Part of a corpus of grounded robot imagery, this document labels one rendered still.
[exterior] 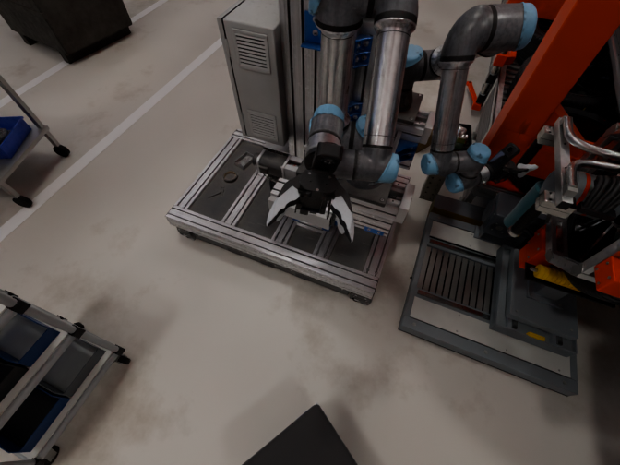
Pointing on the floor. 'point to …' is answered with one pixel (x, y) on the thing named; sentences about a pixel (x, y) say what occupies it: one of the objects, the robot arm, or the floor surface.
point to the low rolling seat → (305, 444)
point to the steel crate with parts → (67, 24)
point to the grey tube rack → (44, 376)
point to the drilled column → (431, 186)
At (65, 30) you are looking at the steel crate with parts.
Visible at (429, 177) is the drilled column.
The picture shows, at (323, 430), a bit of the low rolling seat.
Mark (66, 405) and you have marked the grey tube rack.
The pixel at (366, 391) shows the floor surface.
